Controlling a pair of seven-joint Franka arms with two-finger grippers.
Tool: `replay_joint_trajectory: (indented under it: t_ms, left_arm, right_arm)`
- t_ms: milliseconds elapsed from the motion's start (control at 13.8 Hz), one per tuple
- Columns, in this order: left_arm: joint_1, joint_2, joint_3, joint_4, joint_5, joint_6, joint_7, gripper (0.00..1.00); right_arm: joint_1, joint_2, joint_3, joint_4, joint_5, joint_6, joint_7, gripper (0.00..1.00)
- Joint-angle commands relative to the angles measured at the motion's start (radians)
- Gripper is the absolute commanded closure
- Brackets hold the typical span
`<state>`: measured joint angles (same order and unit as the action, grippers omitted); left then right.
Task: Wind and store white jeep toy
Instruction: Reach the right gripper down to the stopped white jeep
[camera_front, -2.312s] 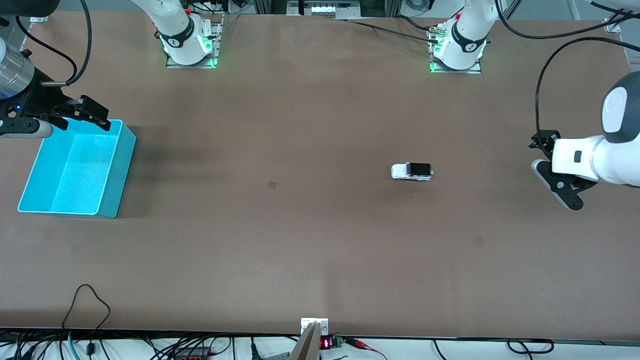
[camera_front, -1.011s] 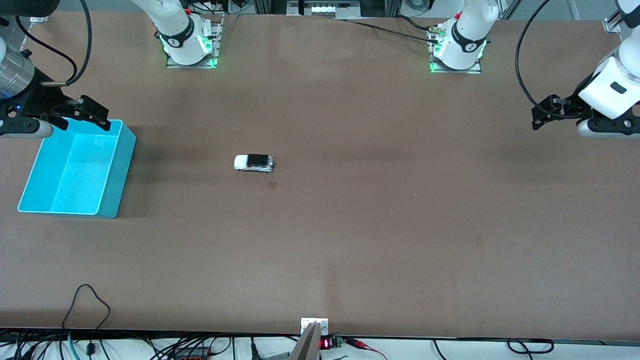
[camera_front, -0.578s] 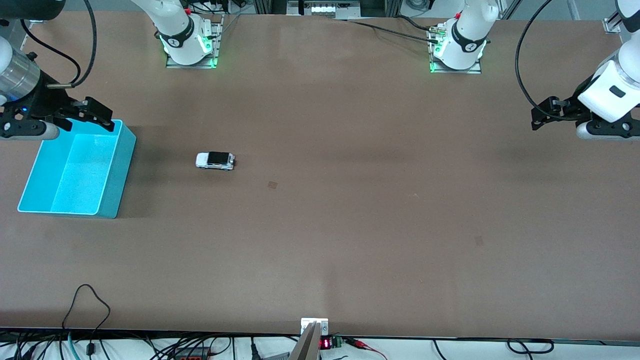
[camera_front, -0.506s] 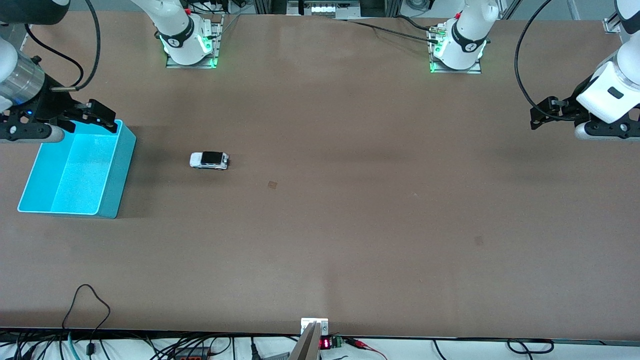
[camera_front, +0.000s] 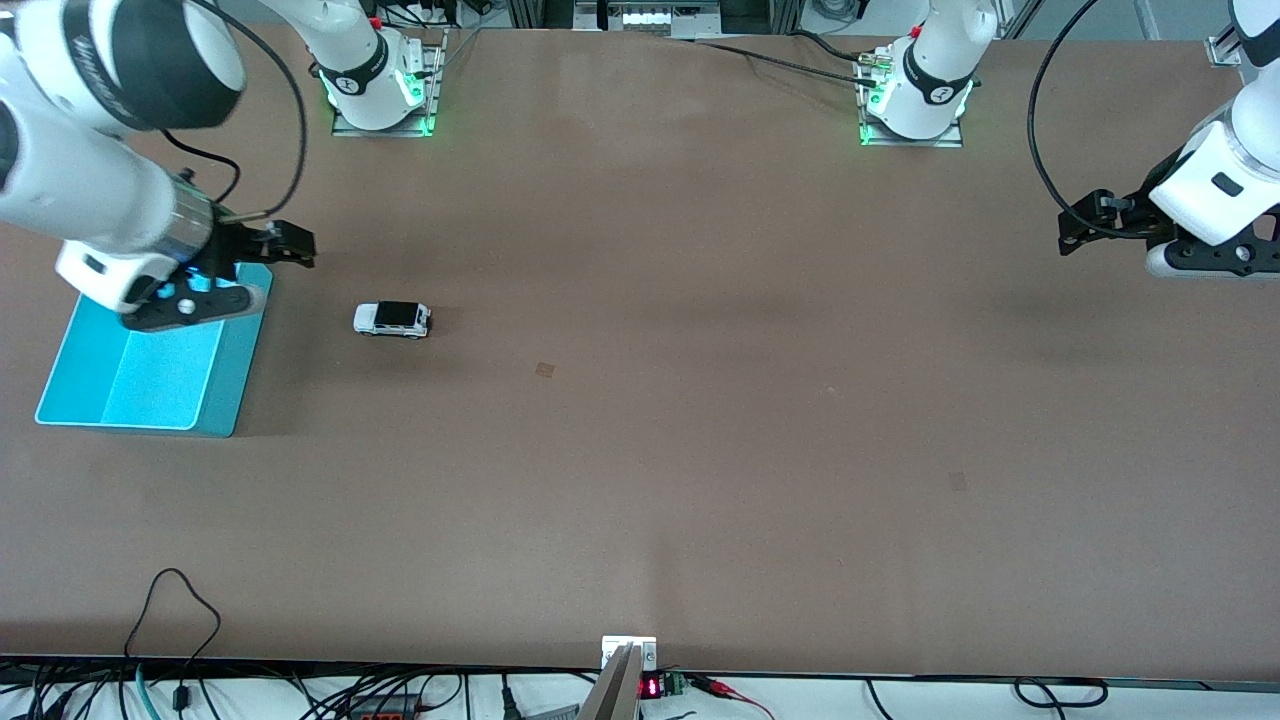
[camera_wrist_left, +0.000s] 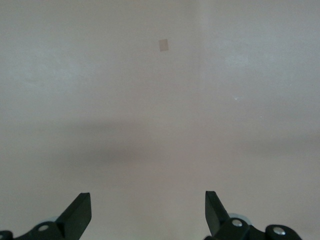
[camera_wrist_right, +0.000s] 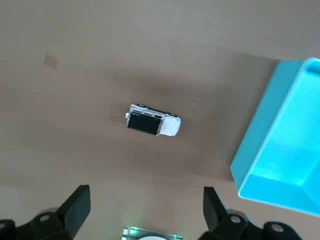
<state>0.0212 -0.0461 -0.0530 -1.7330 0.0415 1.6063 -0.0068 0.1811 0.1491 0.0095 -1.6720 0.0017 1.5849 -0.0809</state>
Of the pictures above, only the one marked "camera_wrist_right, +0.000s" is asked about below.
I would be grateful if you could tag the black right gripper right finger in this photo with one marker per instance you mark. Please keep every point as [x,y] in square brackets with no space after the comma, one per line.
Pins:
[235,227]

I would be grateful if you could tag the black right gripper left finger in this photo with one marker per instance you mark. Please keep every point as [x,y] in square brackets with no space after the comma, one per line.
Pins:
[50,225]

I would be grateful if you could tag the white jeep toy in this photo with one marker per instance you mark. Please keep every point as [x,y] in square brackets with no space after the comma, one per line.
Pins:
[170,126]

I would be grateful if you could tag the teal plastic bin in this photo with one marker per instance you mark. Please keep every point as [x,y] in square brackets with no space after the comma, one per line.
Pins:
[287,125]

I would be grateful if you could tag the brown square tape patch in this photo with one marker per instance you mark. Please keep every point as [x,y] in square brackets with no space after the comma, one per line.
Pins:
[51,61]

